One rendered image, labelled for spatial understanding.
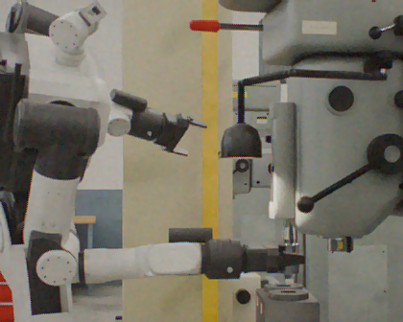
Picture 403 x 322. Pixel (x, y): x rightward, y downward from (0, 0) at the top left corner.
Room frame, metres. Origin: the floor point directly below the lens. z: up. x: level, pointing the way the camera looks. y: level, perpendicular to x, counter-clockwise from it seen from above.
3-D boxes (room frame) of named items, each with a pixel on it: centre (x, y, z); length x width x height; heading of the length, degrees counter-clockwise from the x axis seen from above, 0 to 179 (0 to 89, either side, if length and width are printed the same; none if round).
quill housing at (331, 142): (1.51, -0.13, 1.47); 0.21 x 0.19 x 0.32; 12
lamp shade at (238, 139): (1.43, 0.05, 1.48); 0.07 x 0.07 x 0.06
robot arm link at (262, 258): (1.79, 0.05, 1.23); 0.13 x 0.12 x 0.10; 9
